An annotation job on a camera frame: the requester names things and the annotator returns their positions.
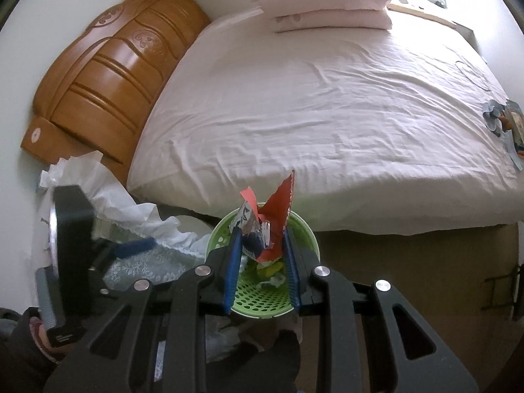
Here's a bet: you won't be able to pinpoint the carved wooden headboard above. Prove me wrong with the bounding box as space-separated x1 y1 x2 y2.
20 0 211 185

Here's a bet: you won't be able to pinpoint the red snack wrapper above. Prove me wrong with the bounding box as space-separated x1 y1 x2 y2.
229 170 296 265

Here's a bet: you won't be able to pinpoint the person's left hand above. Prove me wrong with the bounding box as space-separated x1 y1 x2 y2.
28 315 59 363

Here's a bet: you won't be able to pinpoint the wooden window sill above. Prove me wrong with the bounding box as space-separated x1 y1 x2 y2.
387 2 476 44

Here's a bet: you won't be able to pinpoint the person's dark clothing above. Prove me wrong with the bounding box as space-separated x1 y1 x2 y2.
205 329 301 393

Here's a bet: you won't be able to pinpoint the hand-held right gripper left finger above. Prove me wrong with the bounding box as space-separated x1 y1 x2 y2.
43 225 244 393

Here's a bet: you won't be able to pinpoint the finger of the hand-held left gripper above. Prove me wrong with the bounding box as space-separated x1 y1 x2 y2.
88 237 157 295

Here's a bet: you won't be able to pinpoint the green snack packet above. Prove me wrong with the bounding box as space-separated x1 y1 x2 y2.
256 262 285 277

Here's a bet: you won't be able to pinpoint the green plastic waste basket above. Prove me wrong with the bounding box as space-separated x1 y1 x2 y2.
205 202 321 320

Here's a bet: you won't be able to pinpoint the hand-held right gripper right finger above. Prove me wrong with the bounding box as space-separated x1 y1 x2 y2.
282 225 479 393

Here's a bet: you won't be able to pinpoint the person's left forearm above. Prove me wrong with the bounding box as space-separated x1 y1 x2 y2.
0 307 54 393

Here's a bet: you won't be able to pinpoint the black metal bracket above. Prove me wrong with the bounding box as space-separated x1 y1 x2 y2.
481 264 524 322

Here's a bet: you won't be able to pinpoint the blue printed paper pieces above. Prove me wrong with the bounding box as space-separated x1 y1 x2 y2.
481 98 524 173

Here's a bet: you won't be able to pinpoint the bed with pink sheet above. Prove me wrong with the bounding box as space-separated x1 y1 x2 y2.
127 0 524 393

